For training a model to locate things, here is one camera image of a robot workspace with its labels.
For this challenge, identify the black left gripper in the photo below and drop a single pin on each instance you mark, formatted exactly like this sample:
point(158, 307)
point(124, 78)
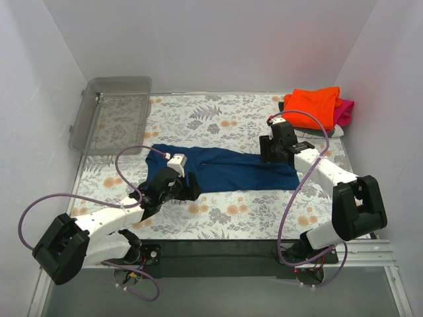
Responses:
point(186, 186)

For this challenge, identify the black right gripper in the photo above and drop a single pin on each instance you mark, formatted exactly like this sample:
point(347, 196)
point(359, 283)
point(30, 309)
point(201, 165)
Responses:
point(268, 150)

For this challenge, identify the blue Mickey print t-shirt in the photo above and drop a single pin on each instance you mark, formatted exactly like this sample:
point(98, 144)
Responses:
point(222, 170)

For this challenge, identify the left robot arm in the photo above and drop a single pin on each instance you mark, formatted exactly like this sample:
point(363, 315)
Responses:
point(72, 243)

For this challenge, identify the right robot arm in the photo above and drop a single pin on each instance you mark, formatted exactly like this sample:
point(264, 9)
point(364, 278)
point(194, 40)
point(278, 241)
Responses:
point(357, 204)

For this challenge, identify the floral patterned table mat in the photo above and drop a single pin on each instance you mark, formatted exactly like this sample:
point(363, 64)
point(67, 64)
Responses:
point(233, 122)

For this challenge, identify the orange folded t-shirt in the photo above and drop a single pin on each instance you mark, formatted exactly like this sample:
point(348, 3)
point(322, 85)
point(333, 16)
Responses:
point(318, 103)

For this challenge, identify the pink folded t-shirt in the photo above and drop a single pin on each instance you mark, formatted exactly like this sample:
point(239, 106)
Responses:
point(342, 112)

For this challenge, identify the clear plastic bin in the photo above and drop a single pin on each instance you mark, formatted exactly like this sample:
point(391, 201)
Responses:
point(112, 116)

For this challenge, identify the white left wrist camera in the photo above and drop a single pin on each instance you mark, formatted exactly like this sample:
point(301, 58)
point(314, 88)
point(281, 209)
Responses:
point(176, 162)

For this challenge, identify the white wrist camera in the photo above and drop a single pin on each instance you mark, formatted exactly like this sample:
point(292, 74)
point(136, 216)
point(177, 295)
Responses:
point(275, 120)
point(176, 162)

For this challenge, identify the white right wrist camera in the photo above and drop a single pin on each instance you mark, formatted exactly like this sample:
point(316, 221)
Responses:
point(275, 120)

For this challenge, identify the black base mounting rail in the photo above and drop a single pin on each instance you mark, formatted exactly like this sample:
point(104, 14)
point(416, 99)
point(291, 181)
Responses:
point(209, 258)

